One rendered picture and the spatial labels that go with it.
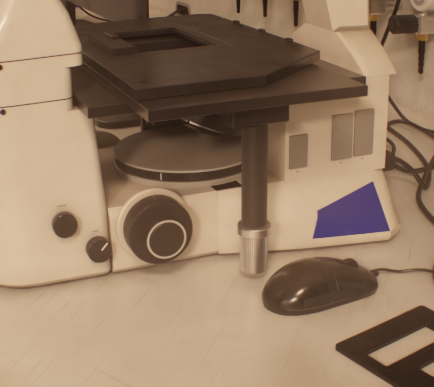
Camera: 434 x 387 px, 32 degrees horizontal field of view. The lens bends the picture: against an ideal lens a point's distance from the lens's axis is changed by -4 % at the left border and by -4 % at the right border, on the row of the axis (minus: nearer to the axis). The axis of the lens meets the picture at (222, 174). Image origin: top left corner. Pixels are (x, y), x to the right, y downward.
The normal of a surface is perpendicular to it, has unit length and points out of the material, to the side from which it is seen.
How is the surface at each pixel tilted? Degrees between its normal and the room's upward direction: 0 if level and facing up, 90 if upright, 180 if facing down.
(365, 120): 90
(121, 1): 86
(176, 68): 0
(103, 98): 0
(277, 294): 50
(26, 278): 90
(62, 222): 90
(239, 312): 0
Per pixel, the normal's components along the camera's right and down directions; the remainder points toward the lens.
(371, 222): 0.28, -0.39
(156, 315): -0.01, -0.94
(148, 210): 0.40, 0.31
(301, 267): -0.19, -0.88
